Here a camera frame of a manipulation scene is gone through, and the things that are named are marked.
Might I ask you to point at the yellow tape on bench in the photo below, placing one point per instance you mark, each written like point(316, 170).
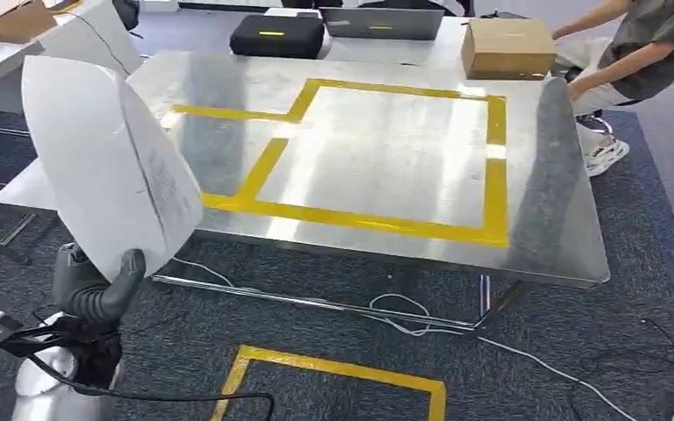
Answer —
point(372, 221)

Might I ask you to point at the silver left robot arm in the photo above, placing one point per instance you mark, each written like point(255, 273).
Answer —
point(46, 383)

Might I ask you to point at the white curved plastic panel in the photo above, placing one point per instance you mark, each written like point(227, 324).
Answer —
point(98, 162)

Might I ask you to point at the black carry case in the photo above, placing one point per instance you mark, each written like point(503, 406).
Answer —
point(276, 38)

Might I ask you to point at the open cardboard box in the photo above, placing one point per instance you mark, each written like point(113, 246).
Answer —
point(5, 23)

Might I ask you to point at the white table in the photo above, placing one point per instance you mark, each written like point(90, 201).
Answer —
point(0, 64)

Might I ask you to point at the closed cardboard box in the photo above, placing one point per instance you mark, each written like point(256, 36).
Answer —
point(508, 49)

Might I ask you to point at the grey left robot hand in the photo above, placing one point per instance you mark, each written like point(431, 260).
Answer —
point(96, 299)

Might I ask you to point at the grey laptop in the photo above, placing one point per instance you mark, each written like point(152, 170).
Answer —
point(383, 24)

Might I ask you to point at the person beside bench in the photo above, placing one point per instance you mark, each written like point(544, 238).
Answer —
point(651, 46)

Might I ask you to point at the steel bench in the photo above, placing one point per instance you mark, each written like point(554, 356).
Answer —
point(372, 151)

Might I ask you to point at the grey felt strip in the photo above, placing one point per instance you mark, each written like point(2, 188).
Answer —
point(549, 174)

